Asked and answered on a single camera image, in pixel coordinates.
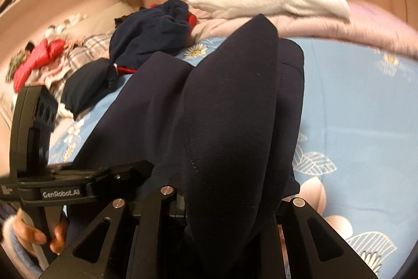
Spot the light blue floral bedsheet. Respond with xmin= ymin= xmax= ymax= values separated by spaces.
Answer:
xmin=49 ymin=35 xmax=418 ymax=276

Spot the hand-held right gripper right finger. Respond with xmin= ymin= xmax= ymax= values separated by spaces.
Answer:
xmin=261 ymin=197 xmax=376 ymax=279

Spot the black cloth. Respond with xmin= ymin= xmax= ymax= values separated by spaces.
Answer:
xmin=60 ymin=58 xmax=119 ymax=118

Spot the navy jacket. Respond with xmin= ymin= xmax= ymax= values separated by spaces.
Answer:
xmin=67 ymin=14 xmax=306 ymax=279

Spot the plaid cloth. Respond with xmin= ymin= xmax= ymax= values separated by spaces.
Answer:
xmin=46 ymin=32 xmax=115 ymax=100

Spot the pink quilt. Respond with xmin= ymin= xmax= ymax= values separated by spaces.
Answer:
xmin=189 ymin=0 xmax=418 ymax=57

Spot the floral patterned cloth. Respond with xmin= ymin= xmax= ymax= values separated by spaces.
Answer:
xmin=44 ymin=14 xmax=89 ymax=38

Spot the navy and red garment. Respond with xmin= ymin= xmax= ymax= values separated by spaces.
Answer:
xmin=109 ymin=0 xmax=198 ymax=75

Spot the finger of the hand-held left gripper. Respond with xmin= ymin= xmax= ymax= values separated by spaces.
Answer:
xmin=86 ymin=160 xmax=155 ymax=198

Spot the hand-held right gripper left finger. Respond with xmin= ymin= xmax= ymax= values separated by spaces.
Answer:
xmin=44 ymin=186 xmax=187 ymax=279

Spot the person's left hand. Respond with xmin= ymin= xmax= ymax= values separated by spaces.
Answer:
xmin=13 ymin=210 xmax=69 ymax=257

